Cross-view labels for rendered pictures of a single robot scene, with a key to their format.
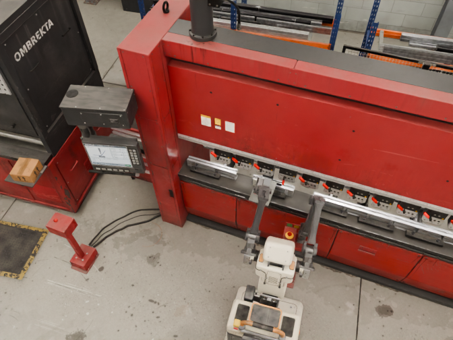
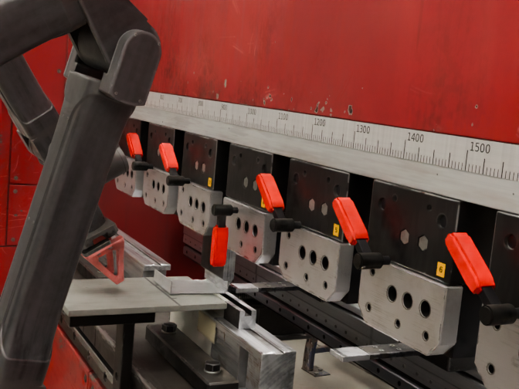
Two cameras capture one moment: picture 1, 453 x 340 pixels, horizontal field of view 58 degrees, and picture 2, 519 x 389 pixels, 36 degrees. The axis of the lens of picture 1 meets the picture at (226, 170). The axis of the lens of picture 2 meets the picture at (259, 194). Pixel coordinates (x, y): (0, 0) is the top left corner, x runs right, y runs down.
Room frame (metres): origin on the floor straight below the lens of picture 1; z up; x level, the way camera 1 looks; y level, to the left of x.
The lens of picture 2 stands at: (1.21, -1.32, 1.36)
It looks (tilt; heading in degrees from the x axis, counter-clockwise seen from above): 8 degrees down; 41
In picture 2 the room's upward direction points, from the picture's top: 5 degrees clockwise
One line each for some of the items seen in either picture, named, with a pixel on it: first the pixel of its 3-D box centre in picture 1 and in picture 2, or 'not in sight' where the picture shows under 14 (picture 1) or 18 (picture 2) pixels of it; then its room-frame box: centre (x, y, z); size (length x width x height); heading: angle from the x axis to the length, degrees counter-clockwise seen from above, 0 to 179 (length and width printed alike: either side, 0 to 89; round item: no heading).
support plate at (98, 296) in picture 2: (262, 191); (133, 294); (2.07, -0.32, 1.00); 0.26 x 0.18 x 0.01; 158
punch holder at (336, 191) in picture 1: (334, 185); (433, 263); (1.99, -0.91, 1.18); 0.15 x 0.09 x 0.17; 68
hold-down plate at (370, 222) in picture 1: (375, 223); not in sight; (1.78, -1.29, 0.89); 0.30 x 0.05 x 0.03; 68
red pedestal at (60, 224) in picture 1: (73, 242); not in sight; (1.92, 1.52, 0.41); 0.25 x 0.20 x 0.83; 158
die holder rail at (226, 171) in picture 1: (212, 167); (121, 258); (2.41, 0.14, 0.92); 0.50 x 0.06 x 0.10; 68
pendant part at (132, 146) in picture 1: (116, 153); not in sight; (2.19, 0.91, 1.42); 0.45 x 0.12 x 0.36; 83
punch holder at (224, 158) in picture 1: (224, 153); (144, 156); (2.36, 0.02, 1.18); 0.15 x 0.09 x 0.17; 68
